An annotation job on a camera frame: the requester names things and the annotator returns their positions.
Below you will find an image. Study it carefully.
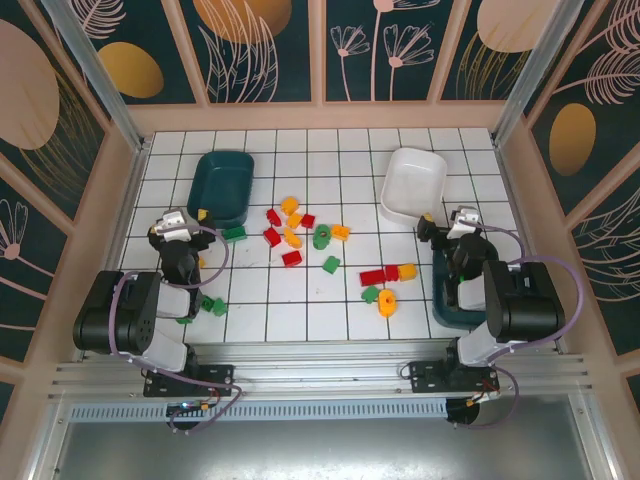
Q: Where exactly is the teal plastic container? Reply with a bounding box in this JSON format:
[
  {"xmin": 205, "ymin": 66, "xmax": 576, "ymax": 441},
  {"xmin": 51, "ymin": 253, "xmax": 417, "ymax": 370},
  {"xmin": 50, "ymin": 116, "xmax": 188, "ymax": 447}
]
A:
[
  {"xmin": 186, "ymin": 151, "xmax": 255, "ymax": 226},
  {"xmin": 430, "ymin": 247, "xmax": 489, "ymax": 331}
]

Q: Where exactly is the white plastic container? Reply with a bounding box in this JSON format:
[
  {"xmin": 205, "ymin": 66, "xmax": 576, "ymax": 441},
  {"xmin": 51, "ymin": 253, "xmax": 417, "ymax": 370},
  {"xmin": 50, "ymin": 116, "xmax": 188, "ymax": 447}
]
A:
[{"xmin": 379, "ymin": 146, "xmax": 449, "ymax": 226}]

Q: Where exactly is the round yellow lego with hole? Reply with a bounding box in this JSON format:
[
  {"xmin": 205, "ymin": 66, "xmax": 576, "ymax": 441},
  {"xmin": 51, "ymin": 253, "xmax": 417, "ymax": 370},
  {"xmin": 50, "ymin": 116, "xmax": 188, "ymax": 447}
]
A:
[{"xmin": 377, "ymin": 288, "xmax": 399, "ymax": 319}]

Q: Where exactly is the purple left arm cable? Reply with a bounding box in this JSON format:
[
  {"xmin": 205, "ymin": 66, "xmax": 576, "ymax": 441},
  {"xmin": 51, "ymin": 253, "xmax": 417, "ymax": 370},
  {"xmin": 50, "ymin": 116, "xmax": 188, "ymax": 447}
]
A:
[{"xmin": 110, "ymin": 223, "xmax": 245, "ymax": 435}]

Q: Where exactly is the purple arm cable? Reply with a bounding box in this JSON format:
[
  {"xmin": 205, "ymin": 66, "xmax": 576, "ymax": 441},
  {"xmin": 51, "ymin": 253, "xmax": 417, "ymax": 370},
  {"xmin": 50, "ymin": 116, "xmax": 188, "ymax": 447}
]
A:
[
  {"xmin": 110, "ymin": 223, "xmax": 245, "ymax": 435},
  {"xmin": 449, "ymin": 225, "xmax": 585, "ymax": 430}
]

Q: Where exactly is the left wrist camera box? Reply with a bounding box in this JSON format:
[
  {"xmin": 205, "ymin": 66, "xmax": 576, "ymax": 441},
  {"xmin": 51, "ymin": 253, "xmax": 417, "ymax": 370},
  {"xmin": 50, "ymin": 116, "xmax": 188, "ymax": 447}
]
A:
[{"xmin": 148, "ymin": 208, "xmax": 190, "ymax": 240}]

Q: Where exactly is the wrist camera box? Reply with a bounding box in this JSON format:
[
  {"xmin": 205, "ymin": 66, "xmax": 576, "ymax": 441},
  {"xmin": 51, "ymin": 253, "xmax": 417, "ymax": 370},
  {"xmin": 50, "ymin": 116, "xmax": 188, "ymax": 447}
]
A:
[
  {"xmin": 448, "ymin": 206, "xmax": 480, "ymax": 240},
  {"xmin": 148, "ymin": 208, "xmax": 190, "ymax": 240}
]

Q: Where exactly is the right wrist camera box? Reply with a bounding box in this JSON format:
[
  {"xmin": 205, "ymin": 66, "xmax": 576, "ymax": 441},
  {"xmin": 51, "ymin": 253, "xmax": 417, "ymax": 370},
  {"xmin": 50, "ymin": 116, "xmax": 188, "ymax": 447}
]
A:
[{"xmin": 448, "ymin": 206, "xmax": 480, "ymax": 240}]

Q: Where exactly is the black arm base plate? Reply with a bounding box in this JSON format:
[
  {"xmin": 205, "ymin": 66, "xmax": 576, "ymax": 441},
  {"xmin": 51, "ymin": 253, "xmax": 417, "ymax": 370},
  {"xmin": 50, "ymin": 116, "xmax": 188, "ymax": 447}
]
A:
[
  {"xmin": 143, "ymin": 363, "xmax": 236, "ymax": 399},
  {"xmin": 408, "ymin": 359, "xmax": 501, "ymax": 396}
]

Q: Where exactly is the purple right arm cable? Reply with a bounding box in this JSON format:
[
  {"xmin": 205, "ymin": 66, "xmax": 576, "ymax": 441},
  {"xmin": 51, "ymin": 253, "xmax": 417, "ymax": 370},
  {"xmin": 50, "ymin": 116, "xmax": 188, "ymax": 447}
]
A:
[{"xmin": 449, "ymin": 225, "xmax": 585, "ymax": 430}]

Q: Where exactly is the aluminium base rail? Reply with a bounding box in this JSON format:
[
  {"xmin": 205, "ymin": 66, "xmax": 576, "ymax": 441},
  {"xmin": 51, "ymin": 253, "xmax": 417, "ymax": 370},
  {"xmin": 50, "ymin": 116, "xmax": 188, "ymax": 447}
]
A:
[{"xmin": 47, "ymin": 341, "xmax": 599, "ymax": 401}]

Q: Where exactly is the aluminium frame post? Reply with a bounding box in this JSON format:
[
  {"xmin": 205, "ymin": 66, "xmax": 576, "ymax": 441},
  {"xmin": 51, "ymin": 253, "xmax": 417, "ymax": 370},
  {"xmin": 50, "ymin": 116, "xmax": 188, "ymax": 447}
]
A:
[
  {"xmin": 41, "ymin": 0, "xmax": 153, "ymax": 153},
  {"xmin": 491, "ymin": 0, "xmax": 575, "ymax": 146}
]

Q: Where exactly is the white slotted cable duct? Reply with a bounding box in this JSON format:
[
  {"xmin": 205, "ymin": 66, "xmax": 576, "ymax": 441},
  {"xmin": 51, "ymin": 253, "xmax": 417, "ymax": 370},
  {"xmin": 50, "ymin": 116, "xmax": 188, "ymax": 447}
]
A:
[{"xmin": 67, "ymin": 397, "xmax": 450, "ymax": 422}]

